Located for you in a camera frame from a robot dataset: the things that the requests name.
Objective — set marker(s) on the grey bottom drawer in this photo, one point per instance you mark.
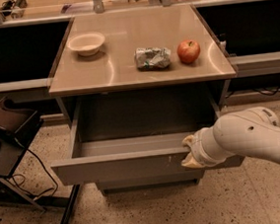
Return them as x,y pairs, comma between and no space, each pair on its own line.
150,181

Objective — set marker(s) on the grey drawer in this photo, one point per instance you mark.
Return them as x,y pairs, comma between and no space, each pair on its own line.
134,134
150,181

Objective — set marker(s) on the grey drawer cabinet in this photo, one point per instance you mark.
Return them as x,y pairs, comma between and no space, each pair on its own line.
113,68

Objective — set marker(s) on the white paper bowl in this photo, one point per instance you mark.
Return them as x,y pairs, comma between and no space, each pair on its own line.
86,44

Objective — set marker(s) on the grey top drawer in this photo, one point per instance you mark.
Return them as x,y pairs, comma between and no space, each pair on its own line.
134,134

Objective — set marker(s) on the crumpled silver chip bag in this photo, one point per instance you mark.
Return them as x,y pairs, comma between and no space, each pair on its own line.
152,58

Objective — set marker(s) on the red apple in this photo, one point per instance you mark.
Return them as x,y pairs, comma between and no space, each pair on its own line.
188,51

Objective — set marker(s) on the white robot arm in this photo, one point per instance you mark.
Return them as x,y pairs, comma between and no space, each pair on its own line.
252,132

